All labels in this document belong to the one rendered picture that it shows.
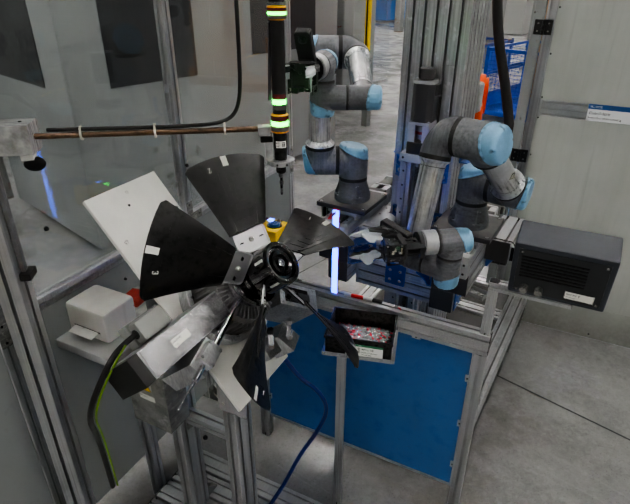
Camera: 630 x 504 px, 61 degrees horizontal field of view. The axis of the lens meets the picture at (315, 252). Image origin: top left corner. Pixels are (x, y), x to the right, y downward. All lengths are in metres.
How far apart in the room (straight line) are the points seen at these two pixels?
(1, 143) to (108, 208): 0.29
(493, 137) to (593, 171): 1.54
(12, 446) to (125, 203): 0.88
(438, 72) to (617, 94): 1.09
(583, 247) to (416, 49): 1.00
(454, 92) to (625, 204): 1.30
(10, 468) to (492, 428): 1.97
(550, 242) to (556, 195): 1.53
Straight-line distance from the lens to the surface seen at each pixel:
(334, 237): 1.61
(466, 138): 1.58
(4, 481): 2.05
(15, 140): 1.41
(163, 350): 1.28
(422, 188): 1.65
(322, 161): 2.14
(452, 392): 1.99
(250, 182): 1.48
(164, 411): 1.73
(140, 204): 1.57
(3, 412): 1.92
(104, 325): 1.75
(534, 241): 1.57
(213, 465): 2.40
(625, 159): 3.03
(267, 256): 1.34
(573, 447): 2.79
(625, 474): 2.77
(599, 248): 1.59
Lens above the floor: 1.89
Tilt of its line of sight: 28 degrees down
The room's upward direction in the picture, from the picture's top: straight up
